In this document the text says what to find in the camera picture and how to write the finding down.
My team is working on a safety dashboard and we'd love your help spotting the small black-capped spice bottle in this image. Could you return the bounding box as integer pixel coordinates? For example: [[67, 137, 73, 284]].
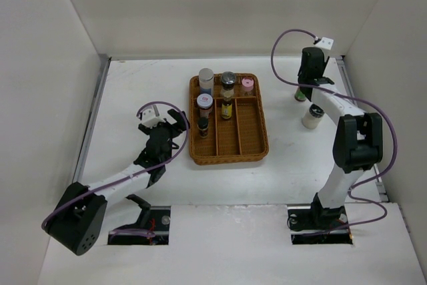
[[197, 117, 209, 138]]

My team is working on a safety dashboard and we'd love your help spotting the short jar white red lid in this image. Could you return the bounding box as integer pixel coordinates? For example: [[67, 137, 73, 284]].
[[196, 93, 214, 118]]

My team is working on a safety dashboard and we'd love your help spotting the red sauce bottle yellow cap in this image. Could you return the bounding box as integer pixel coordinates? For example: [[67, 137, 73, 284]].
[[294, 87, 307, 102]]

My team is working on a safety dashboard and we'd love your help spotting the small brown-capped yellow bottle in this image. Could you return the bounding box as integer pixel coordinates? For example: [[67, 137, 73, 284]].
[[221, 96, 232, 119]]

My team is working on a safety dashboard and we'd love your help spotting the tall jar silver lid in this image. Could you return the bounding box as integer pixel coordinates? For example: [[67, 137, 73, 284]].
[[198, 68, 214, 96]]

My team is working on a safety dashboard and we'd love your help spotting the black-top salt grinder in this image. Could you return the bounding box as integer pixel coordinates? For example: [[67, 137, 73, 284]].
[[220, 71, 237, 98]]

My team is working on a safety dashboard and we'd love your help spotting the white bottle black cap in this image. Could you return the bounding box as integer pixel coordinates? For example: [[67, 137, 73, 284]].
[[302, 104, 324, 129]]

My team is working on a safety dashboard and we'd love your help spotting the pink-capped spice jar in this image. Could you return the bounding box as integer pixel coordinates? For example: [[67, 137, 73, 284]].
[[240, 77, 255, 97]]

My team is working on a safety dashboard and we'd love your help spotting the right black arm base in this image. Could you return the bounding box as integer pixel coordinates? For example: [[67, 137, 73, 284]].
[[287, 197, 353, 245]]

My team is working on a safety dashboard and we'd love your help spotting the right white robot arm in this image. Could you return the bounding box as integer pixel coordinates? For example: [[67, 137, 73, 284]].
[[298, 47, 383, 230]]

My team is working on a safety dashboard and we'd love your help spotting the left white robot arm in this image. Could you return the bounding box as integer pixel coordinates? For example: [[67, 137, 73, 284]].
[[41, 104, 190, 256]]

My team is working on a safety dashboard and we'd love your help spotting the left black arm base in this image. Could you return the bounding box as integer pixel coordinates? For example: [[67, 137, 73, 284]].
[[107, 194, 171, 246]]

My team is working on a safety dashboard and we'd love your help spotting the brown wicker divided tray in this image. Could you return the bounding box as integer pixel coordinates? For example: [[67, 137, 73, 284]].
[[188, 73, 269, 165]]

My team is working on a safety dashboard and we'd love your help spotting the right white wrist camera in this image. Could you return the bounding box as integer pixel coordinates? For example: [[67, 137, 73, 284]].
[[314, 37, 334, 51]]

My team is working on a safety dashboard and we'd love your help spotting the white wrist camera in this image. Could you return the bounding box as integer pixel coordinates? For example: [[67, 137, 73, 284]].
[[137, 104, 165, 129], [314, 37, 334, 51]]

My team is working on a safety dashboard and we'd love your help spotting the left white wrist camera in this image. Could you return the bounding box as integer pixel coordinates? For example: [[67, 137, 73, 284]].
[[137, 104, 165, 129]]

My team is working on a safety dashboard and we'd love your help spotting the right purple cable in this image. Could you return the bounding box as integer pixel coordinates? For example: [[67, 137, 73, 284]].
[[270, 28, 398, 236]]

